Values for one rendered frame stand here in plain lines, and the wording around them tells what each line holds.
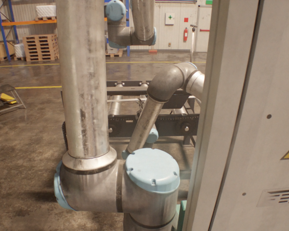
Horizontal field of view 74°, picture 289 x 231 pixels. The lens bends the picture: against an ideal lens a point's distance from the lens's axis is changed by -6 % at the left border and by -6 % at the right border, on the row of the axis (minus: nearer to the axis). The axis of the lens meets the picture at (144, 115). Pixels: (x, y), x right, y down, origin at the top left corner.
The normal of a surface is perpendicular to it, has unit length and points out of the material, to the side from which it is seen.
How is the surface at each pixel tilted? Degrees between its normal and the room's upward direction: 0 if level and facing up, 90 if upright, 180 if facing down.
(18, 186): 0
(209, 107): 90
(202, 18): 90
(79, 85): 80
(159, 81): 56
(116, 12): 85
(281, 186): 90
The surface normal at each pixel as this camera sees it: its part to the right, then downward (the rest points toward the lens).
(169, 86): 0.18, 0.25
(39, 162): 0.00, -0.89
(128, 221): -0.86, -0.14
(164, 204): 0.47, 0.40
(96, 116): 0.71, 0.20
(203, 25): 0.04, 0.45
